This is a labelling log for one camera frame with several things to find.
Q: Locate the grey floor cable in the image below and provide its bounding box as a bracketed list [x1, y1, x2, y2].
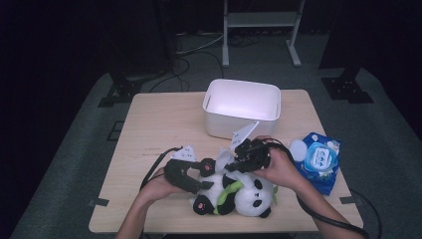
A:
[175, 31, 227, 57]

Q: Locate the black stand base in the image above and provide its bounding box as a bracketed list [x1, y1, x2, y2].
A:
[98, 71, 143, 109]
[320, 68, 374, 105]

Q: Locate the white plastic bin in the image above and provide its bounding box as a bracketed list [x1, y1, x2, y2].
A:
[202, 78, 283, 141]

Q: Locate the dark cable bundle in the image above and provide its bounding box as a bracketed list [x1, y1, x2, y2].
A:
[228, 33, 262, 48]

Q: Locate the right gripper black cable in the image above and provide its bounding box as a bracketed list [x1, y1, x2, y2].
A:
[262, 137, 382, 239]

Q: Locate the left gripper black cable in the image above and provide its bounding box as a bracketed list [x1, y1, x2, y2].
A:
[138, 145, 184, 192]

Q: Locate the panda plush toy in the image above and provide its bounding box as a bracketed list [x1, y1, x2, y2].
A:
[188, 156, 280, 219]

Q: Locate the black floor cable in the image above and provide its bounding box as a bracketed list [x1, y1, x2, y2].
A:
[148, 49, 227, 94]

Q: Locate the black tape strip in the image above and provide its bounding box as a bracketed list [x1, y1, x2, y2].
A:
[89, 197, 110, 207]
[339, 196, 363, 205]

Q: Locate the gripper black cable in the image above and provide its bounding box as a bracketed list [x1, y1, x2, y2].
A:
[262, 137, 382, 239]
[138, 145, 184, 192]

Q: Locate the person's right hand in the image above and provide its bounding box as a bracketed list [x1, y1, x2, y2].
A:
[253, 134, 303, 191]

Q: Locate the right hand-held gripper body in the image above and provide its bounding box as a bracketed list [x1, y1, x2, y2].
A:
[228, 119, 273, 174]

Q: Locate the white metal stand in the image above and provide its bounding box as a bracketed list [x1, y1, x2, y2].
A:
[221, 0, 307, 69]

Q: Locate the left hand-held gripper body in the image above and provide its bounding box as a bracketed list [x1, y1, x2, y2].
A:
[163, 143, 199, 194]

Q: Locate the person's left hand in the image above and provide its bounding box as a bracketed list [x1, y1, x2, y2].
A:
[138, 166, 187, 207]

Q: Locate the blue wet wipes pack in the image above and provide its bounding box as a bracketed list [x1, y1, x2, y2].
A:
[288, 131, 342, 197]

